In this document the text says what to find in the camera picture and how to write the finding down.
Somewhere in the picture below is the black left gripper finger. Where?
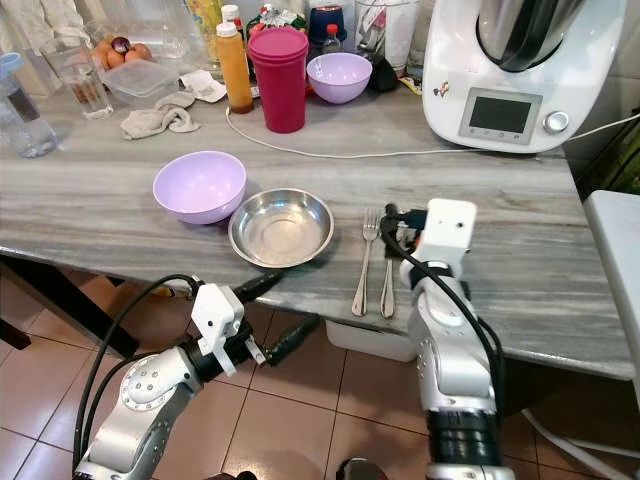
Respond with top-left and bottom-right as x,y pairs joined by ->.
266,316 -> 323,366
235,272 -> 286,302

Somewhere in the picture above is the stainless steel bowl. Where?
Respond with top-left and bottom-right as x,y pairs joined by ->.
228,188 -> 335,269

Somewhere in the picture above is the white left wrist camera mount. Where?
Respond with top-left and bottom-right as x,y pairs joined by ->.
192,283 -> 247,377

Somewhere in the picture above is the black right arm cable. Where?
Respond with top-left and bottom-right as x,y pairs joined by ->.
382,228 -> 508,406

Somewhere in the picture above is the dark right robot foot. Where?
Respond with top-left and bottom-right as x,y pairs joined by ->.
335,458 -> 387,480

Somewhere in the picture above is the clear plastic food container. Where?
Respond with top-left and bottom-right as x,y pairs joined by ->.
100,60 -> 183,109

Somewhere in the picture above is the clear drinking glass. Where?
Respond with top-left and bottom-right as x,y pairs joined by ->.
42,38 -> 113,121

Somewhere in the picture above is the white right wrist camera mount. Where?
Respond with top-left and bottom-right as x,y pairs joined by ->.
420,198 -> 478,273

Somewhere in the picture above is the small black object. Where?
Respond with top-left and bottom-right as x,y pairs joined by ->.
368,55 -> 401,93

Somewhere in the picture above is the grey crumpled cloth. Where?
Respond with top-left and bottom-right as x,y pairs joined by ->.
120,93 -> 201,141

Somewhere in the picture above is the large clear glass bowl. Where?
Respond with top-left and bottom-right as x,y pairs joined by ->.
85,0 -> 203,61

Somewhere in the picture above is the dark wooden table frame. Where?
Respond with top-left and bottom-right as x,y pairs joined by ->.
0,256 -> 123,359

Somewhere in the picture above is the dark blue cup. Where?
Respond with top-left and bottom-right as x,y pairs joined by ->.
308,5 -> 348,46

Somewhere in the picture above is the clear bottle with blue lid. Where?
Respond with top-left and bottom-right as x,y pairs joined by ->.
0,52 -> 58,159

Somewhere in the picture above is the small lilac plastic bowl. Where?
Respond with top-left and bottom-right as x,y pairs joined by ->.
306,53 -> 373,105

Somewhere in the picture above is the white patterned curtain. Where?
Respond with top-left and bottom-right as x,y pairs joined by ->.
0,0 -> 83,53

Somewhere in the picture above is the large lilac plastic bowl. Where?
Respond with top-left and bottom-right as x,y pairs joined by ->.
153,151 -> 247,226

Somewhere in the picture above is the silver spoon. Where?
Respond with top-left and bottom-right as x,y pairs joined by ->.
379,232 -> 399,320

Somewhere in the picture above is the white plastic bag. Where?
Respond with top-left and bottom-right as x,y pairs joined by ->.
355,0 -> 437,77

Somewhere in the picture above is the magenta lidded plastic cup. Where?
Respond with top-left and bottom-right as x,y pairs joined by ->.
247,27 -> 310,135

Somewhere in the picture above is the orange sauce bottle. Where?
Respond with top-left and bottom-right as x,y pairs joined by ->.
216,22 -> 253,115

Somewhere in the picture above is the white power cable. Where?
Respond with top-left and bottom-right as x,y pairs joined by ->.
225,108 -> 640,161

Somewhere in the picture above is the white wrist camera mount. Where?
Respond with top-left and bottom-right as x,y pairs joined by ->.
420,198 -> 478,273
192,283 -> 247,377

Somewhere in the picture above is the white plastic bin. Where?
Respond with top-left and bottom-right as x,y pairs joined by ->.
325,320 -> 417,363

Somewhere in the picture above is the silver fork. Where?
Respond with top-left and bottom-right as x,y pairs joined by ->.
352,209 -> 381,318

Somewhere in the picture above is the yellow package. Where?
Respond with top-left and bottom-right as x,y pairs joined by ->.
188,0 -> 223,36

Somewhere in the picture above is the white kitchen cooking machine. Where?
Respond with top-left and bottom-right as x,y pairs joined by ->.
422,0 -> 626,154

